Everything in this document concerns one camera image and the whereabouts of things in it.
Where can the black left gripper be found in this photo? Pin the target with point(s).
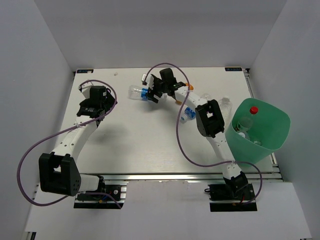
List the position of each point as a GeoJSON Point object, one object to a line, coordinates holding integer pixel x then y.
{"type": "Point", "coordinates": [109, 100]}

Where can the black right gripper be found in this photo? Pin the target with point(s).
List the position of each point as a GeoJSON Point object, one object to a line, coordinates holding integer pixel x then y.
{"type": "Point", "coordinates": [152, 92]}

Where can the clear bottle blue label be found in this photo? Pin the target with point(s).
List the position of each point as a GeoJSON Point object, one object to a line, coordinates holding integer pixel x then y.
{"type": "Point", "coordinates": [137, 93]}

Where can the orange plastic bottle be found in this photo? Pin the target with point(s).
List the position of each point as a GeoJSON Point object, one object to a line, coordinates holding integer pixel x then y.
{"type": "Point", "coordinates": [191, 88]}

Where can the blue label small bottle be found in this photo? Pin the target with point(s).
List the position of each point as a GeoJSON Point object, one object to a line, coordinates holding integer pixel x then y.
{"type": "Point", "coordinates": [187, 115]}

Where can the clear unlabelled bottle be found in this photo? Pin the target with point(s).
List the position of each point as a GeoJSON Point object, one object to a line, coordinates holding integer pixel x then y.
{"type": "Point", "coordinates": [226, 106]}

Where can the large red label bottle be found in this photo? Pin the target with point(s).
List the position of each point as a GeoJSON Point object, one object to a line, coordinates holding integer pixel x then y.
{"type": "Point", "coordinates": [246, 122]}

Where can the small red label bottle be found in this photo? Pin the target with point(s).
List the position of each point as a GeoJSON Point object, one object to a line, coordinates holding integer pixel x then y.
{"type": "Point", "coordinates": [256, 141]}

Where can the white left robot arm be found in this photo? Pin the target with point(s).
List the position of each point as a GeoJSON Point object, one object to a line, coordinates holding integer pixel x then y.
{"type": "Point", "coordinates": [58, 171]}

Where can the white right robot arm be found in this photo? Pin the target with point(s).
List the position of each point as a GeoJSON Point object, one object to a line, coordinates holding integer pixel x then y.
{"type": "Point", "coordinates": [209, 121]}

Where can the green plastic bin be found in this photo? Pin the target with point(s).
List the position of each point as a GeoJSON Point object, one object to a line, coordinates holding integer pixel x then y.
{"type": "Point", "coordinates": [271, 125]}

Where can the blue sticker left corner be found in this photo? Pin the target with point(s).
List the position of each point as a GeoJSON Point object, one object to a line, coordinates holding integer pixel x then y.
{"type": "Point", "coordinates": [85, 71]}

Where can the blue sticker corner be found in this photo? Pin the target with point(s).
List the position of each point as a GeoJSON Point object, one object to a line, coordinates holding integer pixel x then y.
{"type": "Point", "coordinates": [85, 71]}
{"type": "Point", "coordinates": [233, 69]}

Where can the blue sticker right corner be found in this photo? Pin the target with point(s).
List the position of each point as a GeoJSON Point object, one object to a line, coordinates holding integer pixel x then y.
{"type": "Point", "coordinates": [233, 69]}

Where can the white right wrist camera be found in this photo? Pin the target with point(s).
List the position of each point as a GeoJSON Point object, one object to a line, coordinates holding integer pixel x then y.
{"type": "Point", "coordinates": [148, 80]}

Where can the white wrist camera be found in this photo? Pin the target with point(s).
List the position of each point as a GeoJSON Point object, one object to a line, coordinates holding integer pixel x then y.
{"type": "Point", "coordinates": [85, 89]}
{"type": "Point", "coordinates": [148, 80]}

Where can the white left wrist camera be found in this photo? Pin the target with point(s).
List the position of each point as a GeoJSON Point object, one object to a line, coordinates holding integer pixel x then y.
{"type": "Point", "coordinates": [85, 89]}

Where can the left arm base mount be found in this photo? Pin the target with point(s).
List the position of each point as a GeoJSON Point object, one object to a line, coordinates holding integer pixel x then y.
{"type": "Point", "coordinates": [110, 195]}

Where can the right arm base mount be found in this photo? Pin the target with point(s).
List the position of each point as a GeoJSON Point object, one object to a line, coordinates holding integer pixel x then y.
{"type": "Point", "coordinates": [221, 199]}

